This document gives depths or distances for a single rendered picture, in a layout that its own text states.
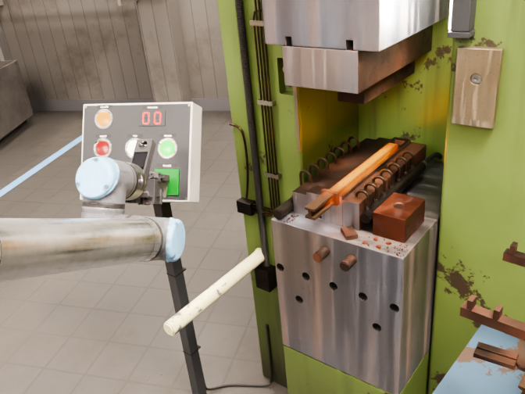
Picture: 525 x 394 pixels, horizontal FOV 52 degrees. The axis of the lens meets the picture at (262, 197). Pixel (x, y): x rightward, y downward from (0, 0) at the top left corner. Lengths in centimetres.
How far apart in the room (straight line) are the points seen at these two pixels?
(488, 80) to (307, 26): 40
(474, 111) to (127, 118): 92
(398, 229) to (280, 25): 55
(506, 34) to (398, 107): 60
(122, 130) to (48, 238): 83
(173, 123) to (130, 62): 409
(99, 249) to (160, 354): 159
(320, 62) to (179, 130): 48
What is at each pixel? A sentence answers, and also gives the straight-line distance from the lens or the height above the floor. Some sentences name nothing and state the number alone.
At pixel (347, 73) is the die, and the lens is 123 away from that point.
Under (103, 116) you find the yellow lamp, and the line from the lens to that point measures 163.
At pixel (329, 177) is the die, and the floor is 99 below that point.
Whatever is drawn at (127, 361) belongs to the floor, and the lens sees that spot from 248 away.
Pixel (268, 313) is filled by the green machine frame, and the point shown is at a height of 35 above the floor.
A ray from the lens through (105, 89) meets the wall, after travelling 585.
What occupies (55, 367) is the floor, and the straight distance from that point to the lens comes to 259.
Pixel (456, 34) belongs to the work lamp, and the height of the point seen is 139.
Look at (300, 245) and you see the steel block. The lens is 143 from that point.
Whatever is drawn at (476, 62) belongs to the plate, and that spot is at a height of 133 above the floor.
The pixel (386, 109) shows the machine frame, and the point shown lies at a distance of 177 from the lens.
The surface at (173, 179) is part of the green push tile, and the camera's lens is 151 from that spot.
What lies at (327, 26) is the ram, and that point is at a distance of 123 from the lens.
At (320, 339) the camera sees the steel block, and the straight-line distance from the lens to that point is 159.
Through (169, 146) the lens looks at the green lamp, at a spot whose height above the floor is 109.
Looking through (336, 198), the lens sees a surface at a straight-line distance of 135.
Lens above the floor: 164
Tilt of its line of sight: 27 degrees down
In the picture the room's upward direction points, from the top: 6 degrees counter-clockwise
